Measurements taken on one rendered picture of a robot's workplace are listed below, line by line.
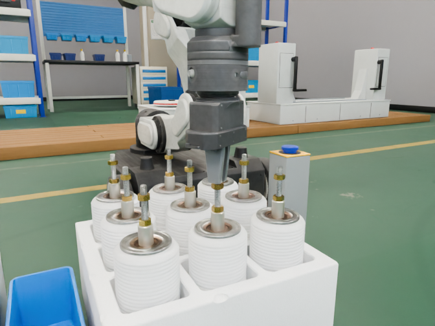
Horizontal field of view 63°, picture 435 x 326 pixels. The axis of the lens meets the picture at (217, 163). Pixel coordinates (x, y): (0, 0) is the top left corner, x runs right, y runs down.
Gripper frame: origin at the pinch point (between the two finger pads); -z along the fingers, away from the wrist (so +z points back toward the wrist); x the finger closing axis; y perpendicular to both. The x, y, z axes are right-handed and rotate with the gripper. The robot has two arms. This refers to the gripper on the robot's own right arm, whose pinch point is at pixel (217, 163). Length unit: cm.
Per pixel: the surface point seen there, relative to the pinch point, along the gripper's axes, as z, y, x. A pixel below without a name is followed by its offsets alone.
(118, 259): -11.7, 7.3, -14.5
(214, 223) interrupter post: -9.6, -0.1, -1.1
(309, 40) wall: 89, 203, 705
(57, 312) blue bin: -33.5, 32.3, -8.6
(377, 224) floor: -36, -17, 79
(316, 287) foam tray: -21.4, -14.5, 8.3
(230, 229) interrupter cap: -10.7, -2.1, 0.4
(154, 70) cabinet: 25, 377, 424
